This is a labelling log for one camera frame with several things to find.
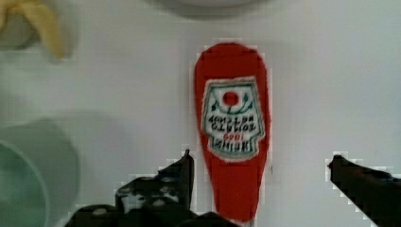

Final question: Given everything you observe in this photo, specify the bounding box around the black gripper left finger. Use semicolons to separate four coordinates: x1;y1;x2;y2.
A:
65;150;239;227

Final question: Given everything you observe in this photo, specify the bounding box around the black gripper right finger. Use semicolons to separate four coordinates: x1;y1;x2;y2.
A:
327;155;401;227

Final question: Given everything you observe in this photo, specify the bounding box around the red plush ketchup bottle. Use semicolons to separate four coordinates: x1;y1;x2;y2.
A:
194;43;270;225

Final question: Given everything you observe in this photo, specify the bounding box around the pale green cup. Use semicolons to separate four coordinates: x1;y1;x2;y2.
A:
0;119;79;227

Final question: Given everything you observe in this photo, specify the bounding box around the grey round plate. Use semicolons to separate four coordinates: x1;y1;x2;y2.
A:
175;0;257;8

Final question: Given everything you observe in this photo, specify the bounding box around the yellow banana toy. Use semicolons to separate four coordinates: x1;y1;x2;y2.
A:
0;0;65;59

